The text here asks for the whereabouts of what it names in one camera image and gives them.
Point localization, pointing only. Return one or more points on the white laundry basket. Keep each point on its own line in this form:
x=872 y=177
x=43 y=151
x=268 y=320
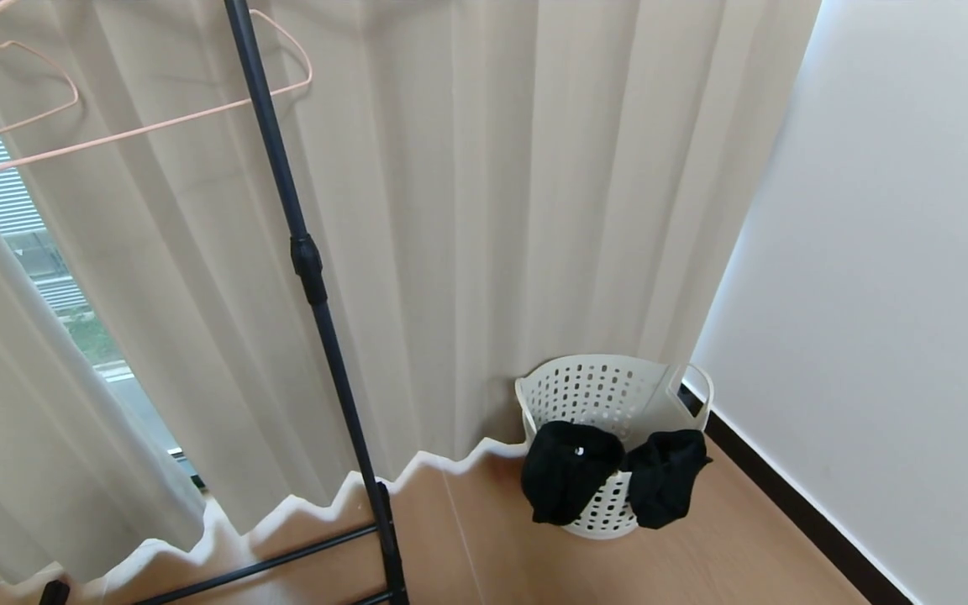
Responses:
x=585 y=391

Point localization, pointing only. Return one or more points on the beige curtain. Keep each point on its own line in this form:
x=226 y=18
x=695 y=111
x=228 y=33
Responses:
x=30 y=420
x=492 y=210

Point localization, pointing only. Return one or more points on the black short-sleeved shirt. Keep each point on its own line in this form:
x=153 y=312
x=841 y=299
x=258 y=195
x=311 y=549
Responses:
x=665 y=483

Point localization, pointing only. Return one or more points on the black clothes rack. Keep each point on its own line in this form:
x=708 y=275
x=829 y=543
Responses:
x=307 y=269

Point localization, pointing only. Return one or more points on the pink clothes hanger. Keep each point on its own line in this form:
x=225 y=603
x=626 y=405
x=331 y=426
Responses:
x=156 y=128
x=30 y=122

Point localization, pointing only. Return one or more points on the black shorts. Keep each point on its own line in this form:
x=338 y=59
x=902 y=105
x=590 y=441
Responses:
x=564 y=479

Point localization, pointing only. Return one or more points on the window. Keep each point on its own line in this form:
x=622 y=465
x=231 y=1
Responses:
x=30 y=244

